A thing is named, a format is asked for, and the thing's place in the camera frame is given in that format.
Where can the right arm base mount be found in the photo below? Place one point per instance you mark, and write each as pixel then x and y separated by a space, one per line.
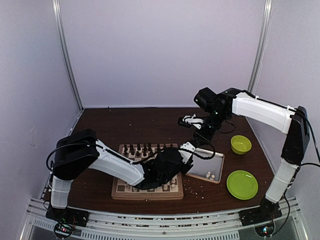
pixel 260 216

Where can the white chess piece four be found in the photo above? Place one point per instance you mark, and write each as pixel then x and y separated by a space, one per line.
pixel 173 184

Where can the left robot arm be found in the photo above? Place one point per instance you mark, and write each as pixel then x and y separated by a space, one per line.
pixel 76 153

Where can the aluminium corner post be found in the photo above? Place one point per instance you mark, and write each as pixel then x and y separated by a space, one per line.
pixel 262 45
pixel 65 53

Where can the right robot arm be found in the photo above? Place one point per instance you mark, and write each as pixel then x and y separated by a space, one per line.
pixel 293 122

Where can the metal tray with wood rim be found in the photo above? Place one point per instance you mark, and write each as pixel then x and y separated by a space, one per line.
pixel 201 166

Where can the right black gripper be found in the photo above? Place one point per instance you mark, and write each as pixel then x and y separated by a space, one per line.
pixel 206 138

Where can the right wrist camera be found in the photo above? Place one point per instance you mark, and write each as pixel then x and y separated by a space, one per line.
pixel 189 121

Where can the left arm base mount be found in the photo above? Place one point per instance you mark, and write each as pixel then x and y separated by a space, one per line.
pixel 71 216

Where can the green plate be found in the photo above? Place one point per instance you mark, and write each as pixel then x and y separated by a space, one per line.
pixel 242 185

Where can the right aluminium corner post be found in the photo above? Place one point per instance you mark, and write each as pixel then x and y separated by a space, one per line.
pixel 262 45

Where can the white chess piece two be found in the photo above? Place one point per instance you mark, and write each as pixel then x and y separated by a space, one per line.
pixel 128 188

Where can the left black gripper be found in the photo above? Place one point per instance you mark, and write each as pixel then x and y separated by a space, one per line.
pixel 189 166

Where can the wooden chess board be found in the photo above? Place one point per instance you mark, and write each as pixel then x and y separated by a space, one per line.
pixel 160 164

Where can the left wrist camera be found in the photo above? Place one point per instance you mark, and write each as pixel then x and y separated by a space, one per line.
pixel 186 151

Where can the small green bowl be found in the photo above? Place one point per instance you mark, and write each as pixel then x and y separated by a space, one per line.
pixel 240 144

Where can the white pieces pile in tray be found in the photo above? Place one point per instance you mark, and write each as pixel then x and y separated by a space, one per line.
pixel 210 176

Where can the black chess piece far left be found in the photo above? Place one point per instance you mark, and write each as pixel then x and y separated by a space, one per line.
pixel 125 149

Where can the aluminium front rail frame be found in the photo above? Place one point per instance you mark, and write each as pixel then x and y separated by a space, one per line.
pixel 221 225

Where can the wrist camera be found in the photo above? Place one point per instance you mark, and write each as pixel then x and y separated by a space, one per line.
pixel 189 121
pixel 186 151

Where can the left aluminium corner post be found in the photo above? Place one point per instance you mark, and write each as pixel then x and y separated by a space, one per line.
pixel 65 53

